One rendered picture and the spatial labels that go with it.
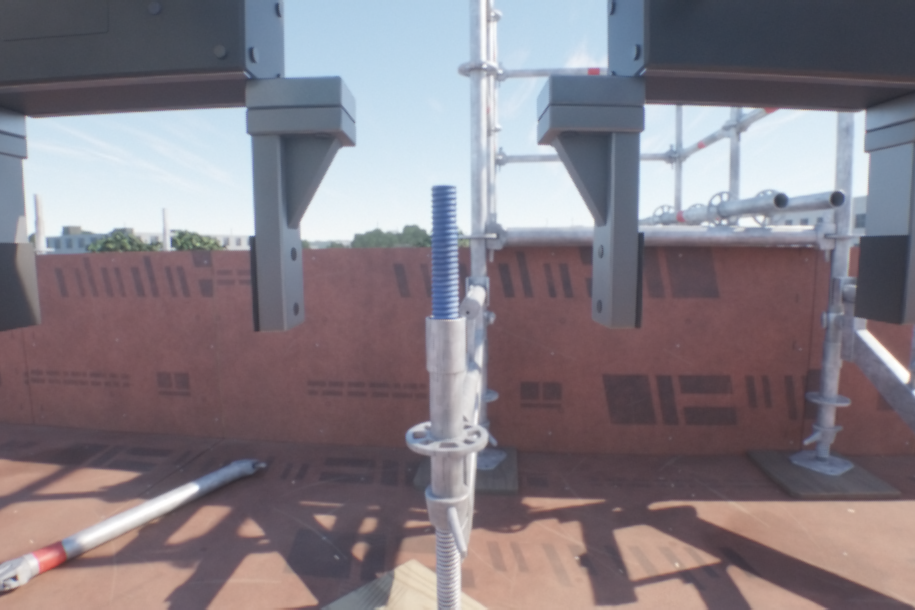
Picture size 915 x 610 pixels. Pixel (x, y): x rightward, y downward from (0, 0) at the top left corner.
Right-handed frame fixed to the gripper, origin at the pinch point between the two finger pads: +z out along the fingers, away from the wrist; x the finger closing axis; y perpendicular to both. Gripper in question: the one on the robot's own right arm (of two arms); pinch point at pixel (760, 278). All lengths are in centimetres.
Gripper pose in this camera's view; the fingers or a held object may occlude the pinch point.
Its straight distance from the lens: 25.1
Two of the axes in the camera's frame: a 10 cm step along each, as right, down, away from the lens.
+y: 0.1, 1.1, -9.9
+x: 10.0, -0.1, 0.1
